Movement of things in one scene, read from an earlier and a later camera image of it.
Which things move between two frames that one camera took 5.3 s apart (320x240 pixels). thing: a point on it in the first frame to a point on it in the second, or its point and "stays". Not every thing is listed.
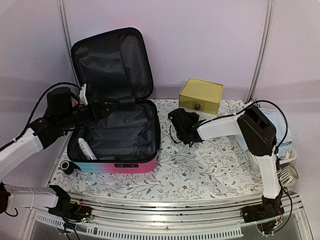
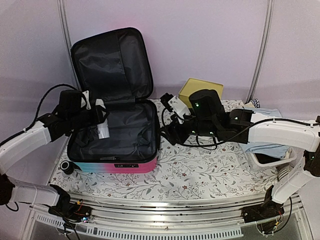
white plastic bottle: [86, 149] to [102, 128]
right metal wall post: [263, 51] stays
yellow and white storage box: [201, 95] stays
